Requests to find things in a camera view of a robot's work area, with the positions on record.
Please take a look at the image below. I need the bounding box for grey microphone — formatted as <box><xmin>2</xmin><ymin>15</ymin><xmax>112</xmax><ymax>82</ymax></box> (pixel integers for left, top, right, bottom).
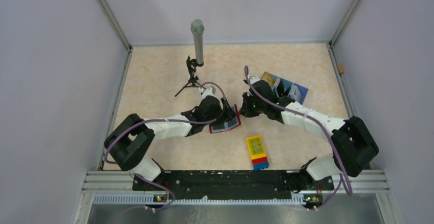
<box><xmin>190</xmin><ymin>19</ymin><xmax>205</xmax><ymax>66</ymax></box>

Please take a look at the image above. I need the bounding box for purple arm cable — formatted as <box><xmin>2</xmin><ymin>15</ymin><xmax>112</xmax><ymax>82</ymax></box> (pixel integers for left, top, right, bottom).
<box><xmin>103</xmin><ymin>81</ymin><xmax>228</xmax><ymax>211</ymax></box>
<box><xmin>243</xmin><ymin>65</ymin><xmax>354</xmax><ymax>211</ymax></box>

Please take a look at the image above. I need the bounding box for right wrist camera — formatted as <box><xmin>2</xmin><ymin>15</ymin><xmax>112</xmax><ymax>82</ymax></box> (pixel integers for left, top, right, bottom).
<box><xmin>245</xmin><ymin>76</ymin><xmax>261</xmax><ymax>84</ymax></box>

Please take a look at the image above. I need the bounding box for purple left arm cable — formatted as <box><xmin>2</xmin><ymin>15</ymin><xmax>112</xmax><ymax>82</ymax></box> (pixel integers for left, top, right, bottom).
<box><xmin>103</xmin><ymin>81</ymin><xmax>228</xmax><ymax>211</ymax></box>

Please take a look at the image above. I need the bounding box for red leather card holder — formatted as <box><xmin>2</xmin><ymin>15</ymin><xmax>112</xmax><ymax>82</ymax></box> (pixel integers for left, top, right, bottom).
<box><xmin>209</xmin><ymin>104</ymin><xmax>241</xmax><ymax>134</ymax></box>

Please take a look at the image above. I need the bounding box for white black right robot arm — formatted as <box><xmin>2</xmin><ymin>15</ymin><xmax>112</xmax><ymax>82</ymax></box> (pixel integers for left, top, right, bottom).
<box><xmin>240</xmin><ymin>76</ymin><xmax>379</xmax><ymax>189</ymax></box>

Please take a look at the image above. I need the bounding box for small tan object on rail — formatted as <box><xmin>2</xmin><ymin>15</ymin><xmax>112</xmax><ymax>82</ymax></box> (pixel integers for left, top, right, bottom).
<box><xmin>337</xmin><ymin>64</ymin><xmax>344</xmax><ymax>75</ymax></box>

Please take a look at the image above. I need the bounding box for blue three-slot card box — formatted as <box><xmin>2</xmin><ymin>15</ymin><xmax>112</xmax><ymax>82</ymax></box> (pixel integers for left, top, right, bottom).
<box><xmin>271</xmin><ymin>74</ymin><xmax>309</xmax><ymax>104</ymax></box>

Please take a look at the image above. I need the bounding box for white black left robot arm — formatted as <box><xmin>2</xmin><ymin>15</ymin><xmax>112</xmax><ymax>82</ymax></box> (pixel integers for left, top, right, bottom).
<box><xmin>104</xmin><ymin>96</ymin><xmax>241</xmax><ymax>190</ymax></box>

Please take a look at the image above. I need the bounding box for yellow red blue toy block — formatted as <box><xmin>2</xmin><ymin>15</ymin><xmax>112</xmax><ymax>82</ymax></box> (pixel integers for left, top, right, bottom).
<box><xmin>246</xmin><ymin>136</ymin><xmax>269</xmax><ymax>171</ymax></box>

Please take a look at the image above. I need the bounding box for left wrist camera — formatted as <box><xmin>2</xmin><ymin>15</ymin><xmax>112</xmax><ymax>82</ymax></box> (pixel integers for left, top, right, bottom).
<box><xmin>199</xmin><ymin>86</ymin><xmax>216</xmax><ymax>99</ymax></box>

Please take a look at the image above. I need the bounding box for black tripod stand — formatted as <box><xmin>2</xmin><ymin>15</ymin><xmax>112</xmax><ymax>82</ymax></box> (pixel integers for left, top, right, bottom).
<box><xmin>175</xmin><ymin>56</ymin><xmax>204</xmax><ymax>97</ymax></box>

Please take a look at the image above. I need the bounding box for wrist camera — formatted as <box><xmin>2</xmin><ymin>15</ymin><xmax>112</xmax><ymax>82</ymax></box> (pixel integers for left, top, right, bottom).
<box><xmin>245</xmin><ymin>76</ymin><xmax>261</xmax><ymax>84</ymax></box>
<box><xmin>199</xmin><ymin>86</ymin><xmax>216</xmax><ymax>99</ymax></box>

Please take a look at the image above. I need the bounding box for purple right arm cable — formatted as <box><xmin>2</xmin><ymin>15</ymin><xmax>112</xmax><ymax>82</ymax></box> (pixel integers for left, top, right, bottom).
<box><xmin>243</xmin><ymin>65</ymin><xmax>354</xmax><ymax>211</ymax></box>

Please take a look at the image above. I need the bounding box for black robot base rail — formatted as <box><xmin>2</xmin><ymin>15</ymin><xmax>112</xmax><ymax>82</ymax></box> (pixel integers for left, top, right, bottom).
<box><xmin>154</xmin><ymin>170</ymin><xmax>334</xmax><ymax>200</ymax></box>

